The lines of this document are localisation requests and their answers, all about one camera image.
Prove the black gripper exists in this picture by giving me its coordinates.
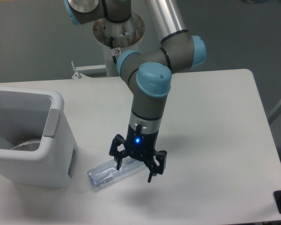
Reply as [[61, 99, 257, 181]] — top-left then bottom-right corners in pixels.
[[109, 125, 167, 183]]

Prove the clear plastic water bottle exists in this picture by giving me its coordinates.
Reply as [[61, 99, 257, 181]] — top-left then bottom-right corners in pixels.
[[87, 157, 146, 192]]

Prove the clear plastic wrapper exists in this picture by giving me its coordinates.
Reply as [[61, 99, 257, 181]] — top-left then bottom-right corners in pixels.
[[11, 139, 41, 151]]

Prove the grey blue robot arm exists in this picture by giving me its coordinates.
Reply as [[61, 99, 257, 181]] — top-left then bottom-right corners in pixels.
[[64, 0, 206, 177]]

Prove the white trash can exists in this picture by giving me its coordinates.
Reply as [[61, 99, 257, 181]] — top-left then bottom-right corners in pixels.
[[0, 85, 78, 188]]

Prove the white pedestal base bracket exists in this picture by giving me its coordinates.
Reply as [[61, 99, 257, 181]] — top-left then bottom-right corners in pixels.
[[71, 61, 107, 79]]

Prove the black cable on pedestal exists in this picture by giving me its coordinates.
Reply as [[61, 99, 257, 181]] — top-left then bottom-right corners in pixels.
[[109, 36, 119, 65]]

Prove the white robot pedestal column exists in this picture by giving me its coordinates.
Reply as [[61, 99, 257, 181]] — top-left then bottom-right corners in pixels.
[[93, 12, 145, 77]]

